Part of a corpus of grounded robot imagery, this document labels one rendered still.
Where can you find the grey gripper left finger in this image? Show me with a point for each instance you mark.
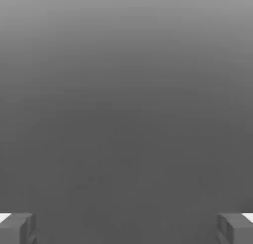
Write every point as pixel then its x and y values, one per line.
pixel 13 230

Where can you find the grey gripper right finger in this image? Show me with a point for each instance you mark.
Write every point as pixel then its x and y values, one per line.
pixel 239 230

